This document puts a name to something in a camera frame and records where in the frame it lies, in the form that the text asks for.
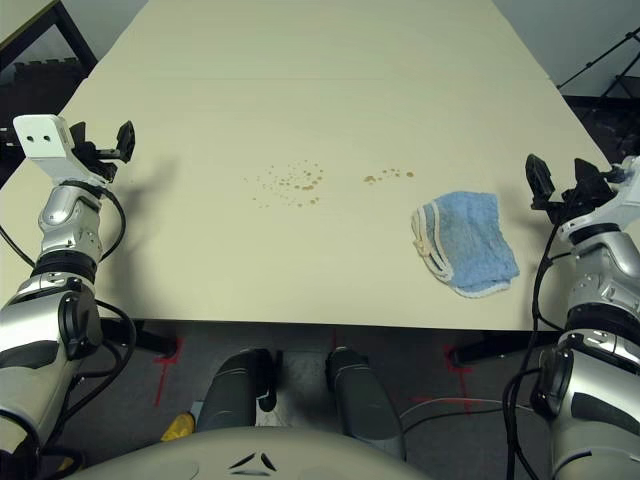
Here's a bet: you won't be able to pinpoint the grey robot leg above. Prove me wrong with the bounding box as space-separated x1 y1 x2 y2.
324 346 406 457
199 348 281 436

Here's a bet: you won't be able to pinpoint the blue terry rag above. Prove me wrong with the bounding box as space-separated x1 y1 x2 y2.
410 190 521 300

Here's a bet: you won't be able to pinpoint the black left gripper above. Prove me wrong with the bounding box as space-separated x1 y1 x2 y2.
68 119 137 185

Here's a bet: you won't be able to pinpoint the black foam floor mat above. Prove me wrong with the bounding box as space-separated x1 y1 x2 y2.
0 58 94 174
562 94 640 166

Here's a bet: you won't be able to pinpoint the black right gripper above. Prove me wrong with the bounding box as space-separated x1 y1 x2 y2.
524 153 624 225

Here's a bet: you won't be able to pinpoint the white loose floor wires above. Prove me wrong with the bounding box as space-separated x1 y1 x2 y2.
399 396 531 426

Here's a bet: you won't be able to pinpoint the black tripod stand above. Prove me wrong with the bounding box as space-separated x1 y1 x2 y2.
555 24 640 101

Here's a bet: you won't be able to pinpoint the grey right robot leg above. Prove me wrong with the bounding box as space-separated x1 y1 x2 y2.
324 346 406 457

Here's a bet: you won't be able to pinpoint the black table foot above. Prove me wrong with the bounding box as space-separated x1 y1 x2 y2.
99 319 181 359
452 329 566 366

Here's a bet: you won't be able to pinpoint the large yellow floor object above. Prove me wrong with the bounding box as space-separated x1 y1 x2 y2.
159 410 196 444

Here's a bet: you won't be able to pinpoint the beige robot torso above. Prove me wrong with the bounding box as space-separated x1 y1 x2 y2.
64 426 441 480

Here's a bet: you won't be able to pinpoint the beige side table black frame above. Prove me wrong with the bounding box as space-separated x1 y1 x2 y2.
0 0 99 81

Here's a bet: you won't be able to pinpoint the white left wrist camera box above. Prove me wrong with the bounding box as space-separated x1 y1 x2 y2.
12 114 109 187

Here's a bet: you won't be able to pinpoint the large brown droplet patch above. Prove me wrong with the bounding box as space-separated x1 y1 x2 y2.
243 158 325 210

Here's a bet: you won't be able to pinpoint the grey left robot leg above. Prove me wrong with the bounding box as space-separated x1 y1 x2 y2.
199 348 281 436

